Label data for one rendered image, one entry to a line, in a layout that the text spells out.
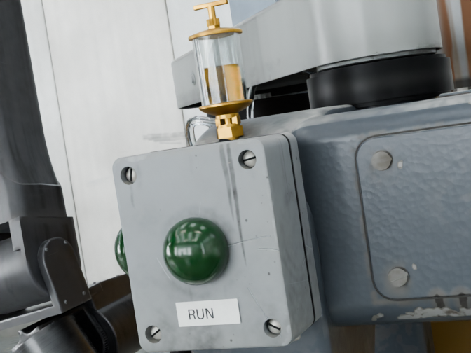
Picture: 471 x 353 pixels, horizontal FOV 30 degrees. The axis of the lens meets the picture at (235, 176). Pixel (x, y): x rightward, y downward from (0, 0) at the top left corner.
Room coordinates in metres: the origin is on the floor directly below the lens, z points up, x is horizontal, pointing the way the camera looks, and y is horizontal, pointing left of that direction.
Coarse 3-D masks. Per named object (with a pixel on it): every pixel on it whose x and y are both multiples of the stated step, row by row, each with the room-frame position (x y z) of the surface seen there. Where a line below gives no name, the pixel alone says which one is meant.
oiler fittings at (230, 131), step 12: (216, 24) 0.46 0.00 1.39; (192, 36) 0.46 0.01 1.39; (204, 108) 0.46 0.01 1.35; (216, 108) 0.45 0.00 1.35; (228, 108) 0.45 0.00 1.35; (240, 108) 0.46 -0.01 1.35; (216, 120) 0.47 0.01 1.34; (228, 120) 0.46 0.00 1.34; (228, 132) 0.46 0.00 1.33; (240, 132) 0.46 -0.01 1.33
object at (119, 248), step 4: (120, 232) 0.41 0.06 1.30; (116, 236) 0.42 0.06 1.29; (120, 236) 0.41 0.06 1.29; (116, 240) 0.41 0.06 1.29; (120, 240) 0.41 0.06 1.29; (116, 244) 0.41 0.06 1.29; (120, 244) 0.41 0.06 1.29; (116, 248) 0.41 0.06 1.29; (120, 248) 0.41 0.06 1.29; (124, 248) 0.41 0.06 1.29; (116, 252) 0.41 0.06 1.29; (120, 252) 0.41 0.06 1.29; (124, 252) 0.41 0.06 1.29; (116, 256) 0.41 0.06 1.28; (120, 256) 0.41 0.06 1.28; (124, 256) 0.41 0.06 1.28; (116, 260) 0.41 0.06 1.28; (120, 260) 0.41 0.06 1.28; (124, 260) 0.41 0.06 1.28; (120, 264) 0.41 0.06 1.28; (124, 264) 0.41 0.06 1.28; (124, 268) 0.41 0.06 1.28
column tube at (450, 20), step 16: (448, 0) 0.87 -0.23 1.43; (464, 0) 0.86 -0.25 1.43; (448, 16) 0.87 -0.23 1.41; (464, 16) 0.86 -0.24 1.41; (448, 32) 0.87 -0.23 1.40; (464, 32) 0.86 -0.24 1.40; (448, 48) 0.87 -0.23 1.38; (464, 48) 0.86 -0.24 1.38; (464, 64) 0.86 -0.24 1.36; (464, 80) 0.86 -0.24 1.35
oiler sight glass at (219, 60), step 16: (208, 48) 0.45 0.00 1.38; (224, 48) 0.45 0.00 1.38; (240, 48) 0.46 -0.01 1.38; (208, 64) 0.45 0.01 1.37; (224, 64) 0.45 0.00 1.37; (240, 64) 0.46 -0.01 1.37; (208, 80) 0.46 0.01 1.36; (224, 80) 0.45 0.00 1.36; (240, 80) 0.46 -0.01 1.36; (208, 96) 0.46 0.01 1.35; (224, 96) 0.45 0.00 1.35; (240, 96) 0.46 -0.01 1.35
